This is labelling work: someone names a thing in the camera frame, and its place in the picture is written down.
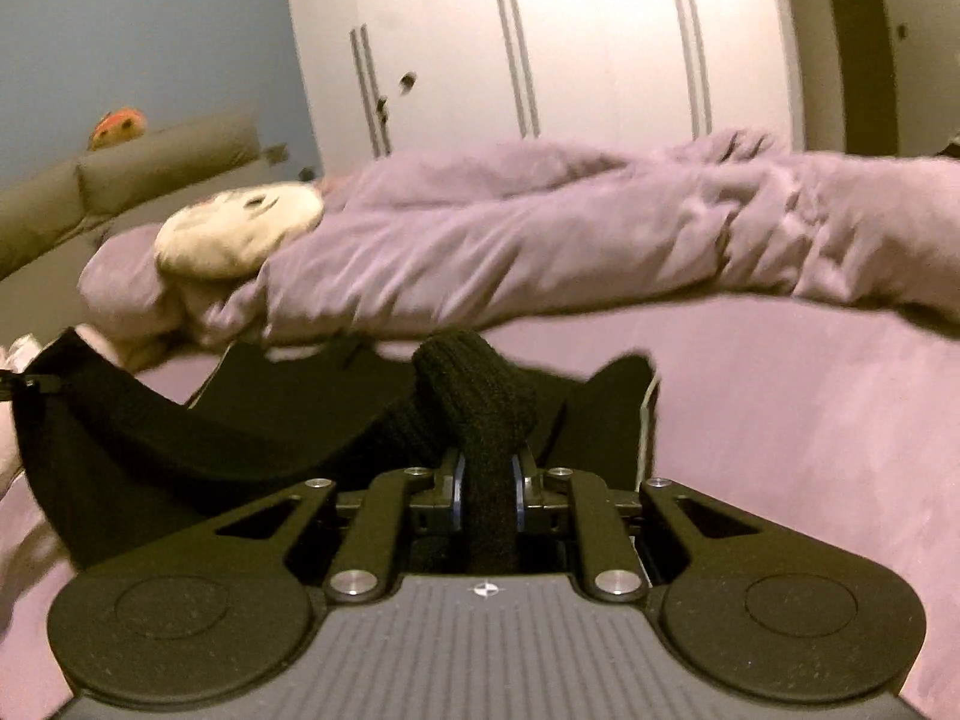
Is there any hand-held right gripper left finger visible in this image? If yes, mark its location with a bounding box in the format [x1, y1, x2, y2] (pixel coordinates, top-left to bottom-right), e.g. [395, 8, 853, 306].
[214, 451, 470, 605]

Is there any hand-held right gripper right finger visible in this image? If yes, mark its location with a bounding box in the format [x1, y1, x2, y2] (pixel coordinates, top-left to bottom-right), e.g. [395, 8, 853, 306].
[510, 451, 758, 604]

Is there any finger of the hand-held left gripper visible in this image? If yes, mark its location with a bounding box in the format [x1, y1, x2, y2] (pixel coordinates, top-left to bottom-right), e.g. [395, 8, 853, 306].
[0, 367, 57, 402]

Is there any black knit sweater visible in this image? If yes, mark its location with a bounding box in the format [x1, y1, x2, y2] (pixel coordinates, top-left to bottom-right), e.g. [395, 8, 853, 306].
[13, 326, 662, 578]

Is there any light pink padded cloth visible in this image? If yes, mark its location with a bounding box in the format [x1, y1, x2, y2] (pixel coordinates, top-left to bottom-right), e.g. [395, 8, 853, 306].
[0, 331, 44, 500]

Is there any purple pillow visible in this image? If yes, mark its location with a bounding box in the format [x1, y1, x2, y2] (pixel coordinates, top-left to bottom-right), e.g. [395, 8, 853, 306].
[79, 229, 226, 331]

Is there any grey sofa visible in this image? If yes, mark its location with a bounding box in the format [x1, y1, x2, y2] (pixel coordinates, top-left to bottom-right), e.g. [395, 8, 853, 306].
[0, 116, 263, 282]

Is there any cream plush face pillow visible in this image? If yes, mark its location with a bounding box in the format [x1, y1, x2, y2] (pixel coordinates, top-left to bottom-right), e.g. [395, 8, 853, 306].
[154, 181, 328, 280]

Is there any purple duvet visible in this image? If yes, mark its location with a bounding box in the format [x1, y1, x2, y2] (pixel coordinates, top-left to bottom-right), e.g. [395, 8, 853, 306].
[217, 127, 960, 353]

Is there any orange plush toy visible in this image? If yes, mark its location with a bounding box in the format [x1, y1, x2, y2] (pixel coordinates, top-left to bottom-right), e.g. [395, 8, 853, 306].
[88, 109, 149, 152]

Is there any purple bed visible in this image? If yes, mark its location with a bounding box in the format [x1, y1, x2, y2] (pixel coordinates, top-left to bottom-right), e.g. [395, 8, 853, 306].
[0, 289, 960, 720]

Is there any white wardrobe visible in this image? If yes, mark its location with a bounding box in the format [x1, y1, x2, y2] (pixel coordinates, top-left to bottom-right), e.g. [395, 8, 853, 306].
[279, 0, 809, 170]

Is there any dark door frame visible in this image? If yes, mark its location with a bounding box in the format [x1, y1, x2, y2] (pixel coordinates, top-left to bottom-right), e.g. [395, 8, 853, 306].
[776, 0, 960, 160]

